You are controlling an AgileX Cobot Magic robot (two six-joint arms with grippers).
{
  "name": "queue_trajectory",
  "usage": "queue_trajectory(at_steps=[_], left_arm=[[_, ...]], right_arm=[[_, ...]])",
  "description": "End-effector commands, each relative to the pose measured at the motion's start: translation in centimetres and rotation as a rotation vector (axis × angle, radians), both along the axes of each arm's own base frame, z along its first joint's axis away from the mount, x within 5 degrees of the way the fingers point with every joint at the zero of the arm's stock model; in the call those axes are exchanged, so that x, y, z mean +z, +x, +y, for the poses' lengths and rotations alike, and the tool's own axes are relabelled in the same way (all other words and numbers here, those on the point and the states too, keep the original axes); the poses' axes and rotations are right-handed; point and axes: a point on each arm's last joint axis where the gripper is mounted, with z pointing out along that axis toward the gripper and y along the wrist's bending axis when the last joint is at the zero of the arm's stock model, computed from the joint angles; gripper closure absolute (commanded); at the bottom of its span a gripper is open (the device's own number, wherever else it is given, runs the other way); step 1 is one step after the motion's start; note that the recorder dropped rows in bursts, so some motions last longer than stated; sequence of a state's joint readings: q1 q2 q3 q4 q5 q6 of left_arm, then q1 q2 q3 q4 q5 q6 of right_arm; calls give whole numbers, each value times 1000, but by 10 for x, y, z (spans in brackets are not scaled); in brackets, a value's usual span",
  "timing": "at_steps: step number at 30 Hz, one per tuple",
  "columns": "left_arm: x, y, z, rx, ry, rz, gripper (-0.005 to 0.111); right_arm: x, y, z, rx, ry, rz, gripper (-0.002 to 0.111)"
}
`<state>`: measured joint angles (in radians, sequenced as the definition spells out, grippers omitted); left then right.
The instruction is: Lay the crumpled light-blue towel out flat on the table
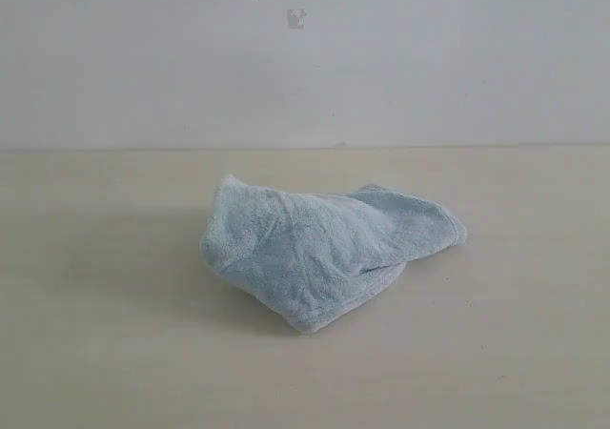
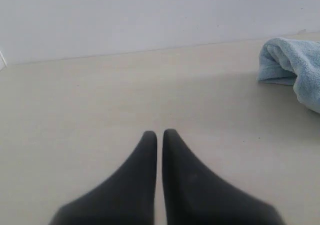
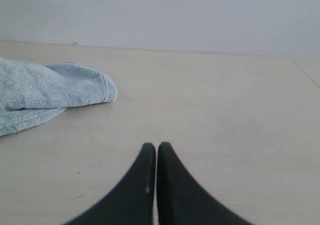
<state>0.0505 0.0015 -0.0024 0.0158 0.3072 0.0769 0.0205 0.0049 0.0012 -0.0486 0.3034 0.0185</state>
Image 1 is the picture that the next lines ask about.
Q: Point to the light blue fluffy towel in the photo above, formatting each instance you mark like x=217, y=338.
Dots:
x=313, y=258

